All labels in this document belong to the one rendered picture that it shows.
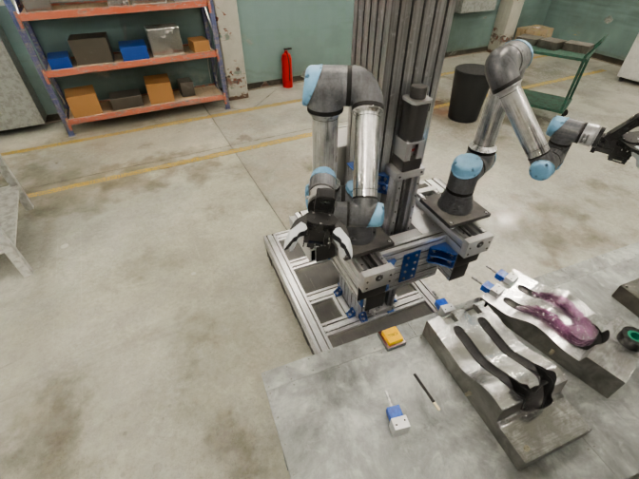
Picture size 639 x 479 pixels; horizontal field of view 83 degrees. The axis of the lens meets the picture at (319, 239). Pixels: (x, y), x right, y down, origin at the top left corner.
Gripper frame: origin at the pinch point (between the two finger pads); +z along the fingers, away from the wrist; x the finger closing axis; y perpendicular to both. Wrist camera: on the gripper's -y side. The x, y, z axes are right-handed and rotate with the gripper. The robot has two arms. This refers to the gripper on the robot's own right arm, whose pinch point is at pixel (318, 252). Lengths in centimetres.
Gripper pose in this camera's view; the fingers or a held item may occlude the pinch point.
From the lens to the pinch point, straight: 79.6
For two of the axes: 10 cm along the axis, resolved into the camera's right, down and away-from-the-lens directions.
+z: -0.5, 6.6, -7.5
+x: -9.9, -1.3, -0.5
